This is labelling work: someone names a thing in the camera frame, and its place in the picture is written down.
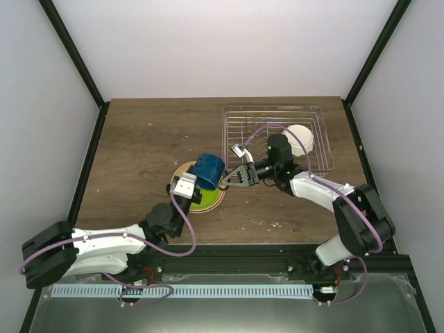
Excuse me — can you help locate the black frame post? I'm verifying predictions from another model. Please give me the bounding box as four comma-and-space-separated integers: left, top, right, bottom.
345, 0, 413, 105
37, 0, 106, 108

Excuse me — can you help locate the left black frame post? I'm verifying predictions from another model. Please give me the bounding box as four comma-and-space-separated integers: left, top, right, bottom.
37, 0, 106, 108

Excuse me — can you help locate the metal wire dish rack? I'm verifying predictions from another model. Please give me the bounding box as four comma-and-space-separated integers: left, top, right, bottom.
222, 105, 334, 177

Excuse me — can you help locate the yellow plate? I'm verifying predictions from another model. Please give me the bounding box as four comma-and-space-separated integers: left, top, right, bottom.
169, 160, 225, 213

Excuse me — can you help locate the right black frame post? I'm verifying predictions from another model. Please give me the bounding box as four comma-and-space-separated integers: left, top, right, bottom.
345, 0, 413, 105

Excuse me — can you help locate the dark blue mug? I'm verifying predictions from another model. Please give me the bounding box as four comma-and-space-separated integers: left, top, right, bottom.
191, 153, 225, 191

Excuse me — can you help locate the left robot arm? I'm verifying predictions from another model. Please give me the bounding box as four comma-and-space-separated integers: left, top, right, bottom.
19, 181, 202, 289

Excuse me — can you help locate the light blue slotted cable duct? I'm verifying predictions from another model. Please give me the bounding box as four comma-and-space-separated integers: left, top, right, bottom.
50, 284, 314, 300

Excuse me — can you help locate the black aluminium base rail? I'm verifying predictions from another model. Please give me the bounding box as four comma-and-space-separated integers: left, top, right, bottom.
96, 244, 410, 282

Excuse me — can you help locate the pink plate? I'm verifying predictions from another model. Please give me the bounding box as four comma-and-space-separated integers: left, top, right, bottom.
190, 189, 225, 214

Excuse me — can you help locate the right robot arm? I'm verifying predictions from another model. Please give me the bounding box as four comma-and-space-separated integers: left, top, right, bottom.
221, 134, 395, 280

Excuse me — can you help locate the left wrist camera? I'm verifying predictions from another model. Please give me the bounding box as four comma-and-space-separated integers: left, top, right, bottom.
173, 172, 197, 199

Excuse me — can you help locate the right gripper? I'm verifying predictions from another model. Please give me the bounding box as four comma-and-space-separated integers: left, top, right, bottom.
221, 159, 278, 188

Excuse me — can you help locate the green plate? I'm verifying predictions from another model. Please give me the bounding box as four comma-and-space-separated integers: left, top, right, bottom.
173, 162, 223, 212

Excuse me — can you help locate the white scalloped bowl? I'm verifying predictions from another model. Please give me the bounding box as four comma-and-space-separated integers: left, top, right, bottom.
282, 124, 314, 157

